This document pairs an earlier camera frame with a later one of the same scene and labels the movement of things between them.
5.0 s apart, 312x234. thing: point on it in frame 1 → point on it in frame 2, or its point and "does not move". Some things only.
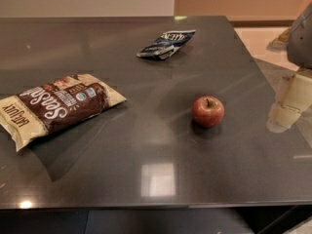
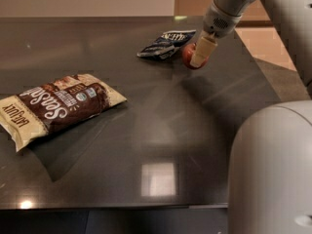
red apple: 208,111 → 187,54
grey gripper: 300,42 → 218,23
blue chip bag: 170,43 does not move
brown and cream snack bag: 29,114 does not move
